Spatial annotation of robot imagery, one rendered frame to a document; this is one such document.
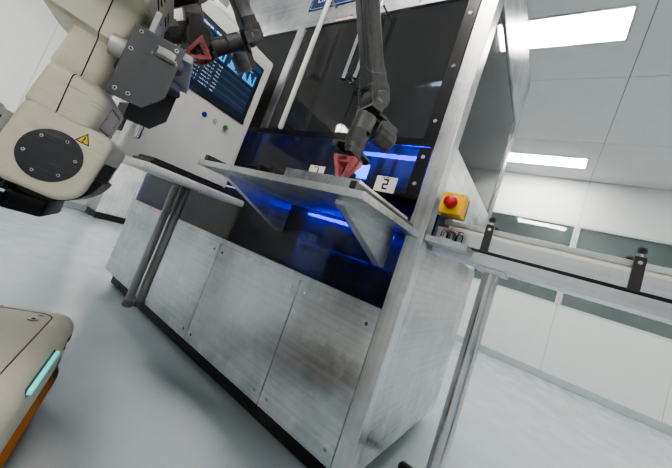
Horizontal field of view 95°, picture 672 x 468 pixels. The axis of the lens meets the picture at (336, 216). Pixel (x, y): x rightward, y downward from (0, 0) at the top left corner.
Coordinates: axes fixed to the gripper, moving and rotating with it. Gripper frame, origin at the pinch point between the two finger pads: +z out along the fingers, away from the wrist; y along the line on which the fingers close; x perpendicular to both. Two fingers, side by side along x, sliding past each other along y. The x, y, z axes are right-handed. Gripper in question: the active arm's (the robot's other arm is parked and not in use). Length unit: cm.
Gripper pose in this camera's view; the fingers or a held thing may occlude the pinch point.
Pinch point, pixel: (338, 181)
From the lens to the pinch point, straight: 79.9
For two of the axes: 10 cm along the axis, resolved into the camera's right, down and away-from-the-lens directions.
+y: 4.9, 3.5, 8.0
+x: -7.9, -2.2, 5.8
